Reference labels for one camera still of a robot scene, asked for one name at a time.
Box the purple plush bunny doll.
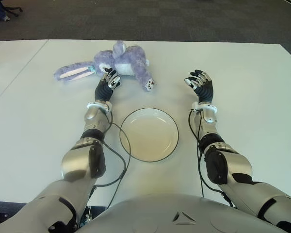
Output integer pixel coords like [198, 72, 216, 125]
[53, 40, 157, 92]

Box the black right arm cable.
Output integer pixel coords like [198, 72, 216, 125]
[188, 109, 236, 207]

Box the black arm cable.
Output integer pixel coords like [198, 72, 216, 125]
[93, 108, 132, 187]
[188, 109, 236, 207]

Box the white plate black rim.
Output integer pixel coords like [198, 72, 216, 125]
[120, 107, 179, 163]

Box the grey robot torso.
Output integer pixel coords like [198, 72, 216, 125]
[75, 193, 282, 233]

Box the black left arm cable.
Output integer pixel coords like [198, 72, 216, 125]
[93, 108, 132, 187]

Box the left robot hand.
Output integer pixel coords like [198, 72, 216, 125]
[94, 67, 122, 101]

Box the black office chair base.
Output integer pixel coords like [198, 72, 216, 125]
[0, 0, 23, 13]

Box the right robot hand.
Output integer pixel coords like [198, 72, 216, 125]
[184, 69, 214, 104]

